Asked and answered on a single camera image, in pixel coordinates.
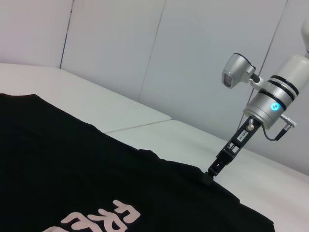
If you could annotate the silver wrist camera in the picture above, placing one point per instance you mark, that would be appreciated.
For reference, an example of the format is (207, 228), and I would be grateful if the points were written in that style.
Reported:
(235, 67)

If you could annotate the silver plug connector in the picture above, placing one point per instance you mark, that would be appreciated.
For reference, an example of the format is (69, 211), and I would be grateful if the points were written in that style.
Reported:
(250, 127)

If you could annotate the black shirt with FREE print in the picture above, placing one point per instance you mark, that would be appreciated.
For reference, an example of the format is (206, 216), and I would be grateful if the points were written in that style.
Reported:
(72, 157)

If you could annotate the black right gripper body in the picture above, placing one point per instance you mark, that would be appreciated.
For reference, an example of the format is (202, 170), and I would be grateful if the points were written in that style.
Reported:
(237, 142)

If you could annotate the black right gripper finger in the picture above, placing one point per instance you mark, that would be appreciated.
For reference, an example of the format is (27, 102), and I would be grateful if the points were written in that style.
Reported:
(208, 178)

